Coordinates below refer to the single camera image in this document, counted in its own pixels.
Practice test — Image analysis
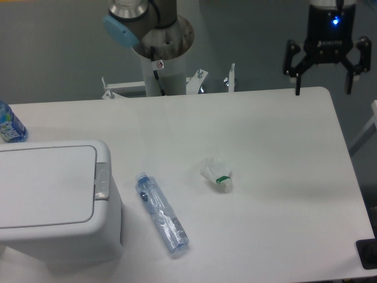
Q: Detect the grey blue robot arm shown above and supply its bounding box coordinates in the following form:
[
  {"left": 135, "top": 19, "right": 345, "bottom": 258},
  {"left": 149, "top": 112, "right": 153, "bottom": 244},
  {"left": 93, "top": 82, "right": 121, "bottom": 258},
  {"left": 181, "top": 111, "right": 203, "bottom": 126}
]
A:
[{"left": 102, "top": 1, "right": 372, "bottom": 97}]

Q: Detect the empty clear plastic bottle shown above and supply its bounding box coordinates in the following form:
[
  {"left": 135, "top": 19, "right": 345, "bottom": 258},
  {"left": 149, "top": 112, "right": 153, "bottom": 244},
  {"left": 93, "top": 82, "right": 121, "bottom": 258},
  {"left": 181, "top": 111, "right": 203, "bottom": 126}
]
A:
[{"left": 135, "top": 172, "right": 189, "bottom": 256}]

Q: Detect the black clamp at table corner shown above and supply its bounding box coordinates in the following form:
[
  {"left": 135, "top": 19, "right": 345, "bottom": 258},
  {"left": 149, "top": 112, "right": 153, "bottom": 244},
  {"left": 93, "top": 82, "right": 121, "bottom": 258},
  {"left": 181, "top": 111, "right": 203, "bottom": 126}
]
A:
[{"left": 356, "top": 238, "right": 376, "bottom": 270}]

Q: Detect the crumpled white plastic wrapper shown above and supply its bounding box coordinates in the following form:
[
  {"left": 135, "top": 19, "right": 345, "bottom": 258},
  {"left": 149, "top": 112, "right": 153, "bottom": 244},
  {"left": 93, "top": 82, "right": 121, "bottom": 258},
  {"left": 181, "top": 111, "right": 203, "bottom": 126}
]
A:
[{"left": 200, "top": 156, "right": 233, "bottom": 193}]

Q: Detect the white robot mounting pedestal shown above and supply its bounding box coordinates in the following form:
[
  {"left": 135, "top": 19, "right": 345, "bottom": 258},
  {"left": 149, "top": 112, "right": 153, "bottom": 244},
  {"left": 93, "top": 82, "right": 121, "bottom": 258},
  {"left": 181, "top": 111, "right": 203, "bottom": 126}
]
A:
[{"left": 101, "top": 52, "right": 238, "bottom": 100}]

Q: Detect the blue labelled water bottle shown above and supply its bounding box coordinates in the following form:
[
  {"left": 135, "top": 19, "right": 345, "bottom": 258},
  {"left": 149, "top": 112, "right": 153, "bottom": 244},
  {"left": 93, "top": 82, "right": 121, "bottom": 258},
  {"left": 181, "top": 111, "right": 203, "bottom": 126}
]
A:
[{"left": 1, "top": 101, "right": 28, "bottom": 143}]

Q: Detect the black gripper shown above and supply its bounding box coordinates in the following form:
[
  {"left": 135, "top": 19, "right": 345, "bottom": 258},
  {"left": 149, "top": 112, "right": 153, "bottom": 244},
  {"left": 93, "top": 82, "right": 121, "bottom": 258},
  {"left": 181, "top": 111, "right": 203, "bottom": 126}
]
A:
[{"left": 283, "top": 0, "right": 372, "bottom": 96}]

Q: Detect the white push-lid trash can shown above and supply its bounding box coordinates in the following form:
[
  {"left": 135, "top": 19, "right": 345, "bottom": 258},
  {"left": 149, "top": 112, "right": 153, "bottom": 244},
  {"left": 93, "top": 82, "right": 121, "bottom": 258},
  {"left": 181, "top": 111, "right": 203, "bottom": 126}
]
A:
[{"left": 1, "top": 140, "right": 124, "bottom": 265}]

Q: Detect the white frame at right edge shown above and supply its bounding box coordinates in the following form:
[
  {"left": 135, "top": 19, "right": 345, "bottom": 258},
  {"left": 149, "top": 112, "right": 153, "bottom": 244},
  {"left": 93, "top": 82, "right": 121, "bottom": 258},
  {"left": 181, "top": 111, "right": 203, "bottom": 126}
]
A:
[{"left": 348, "top": 100, "right": 376, "bottom": 157}]

